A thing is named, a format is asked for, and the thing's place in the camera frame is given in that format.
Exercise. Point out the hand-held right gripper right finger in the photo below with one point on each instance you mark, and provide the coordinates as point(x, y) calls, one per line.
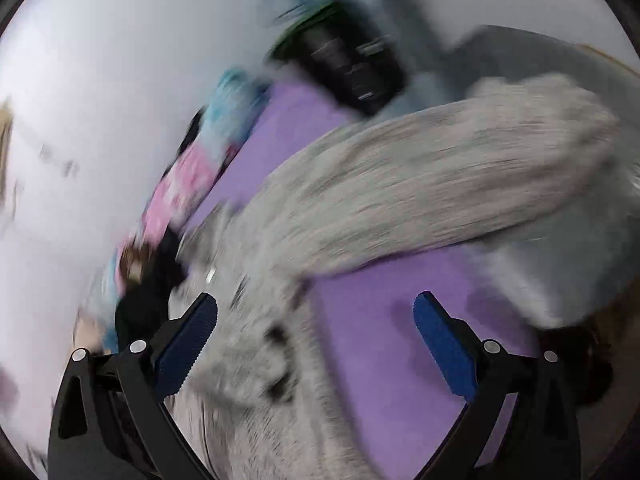
point(445, 350)

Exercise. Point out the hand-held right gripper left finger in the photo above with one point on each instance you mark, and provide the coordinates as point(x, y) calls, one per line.
point(187, 345)

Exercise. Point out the grey speckled knit sweater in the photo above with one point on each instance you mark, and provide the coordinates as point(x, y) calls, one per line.
point(400, 185)

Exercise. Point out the black garment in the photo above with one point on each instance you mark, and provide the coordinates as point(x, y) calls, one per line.
point(150, 295)

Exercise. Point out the purple bed sheet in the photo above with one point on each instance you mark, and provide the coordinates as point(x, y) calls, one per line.
point(380, 360)

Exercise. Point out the brown plush toy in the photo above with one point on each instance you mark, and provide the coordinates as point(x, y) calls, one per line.
point(132, 262)

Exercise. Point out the dark cloth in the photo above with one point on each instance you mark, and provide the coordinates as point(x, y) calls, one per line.
point(580, 365)

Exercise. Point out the pink blue floral pillow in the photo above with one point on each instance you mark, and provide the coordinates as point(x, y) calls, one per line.
point(185, 185)

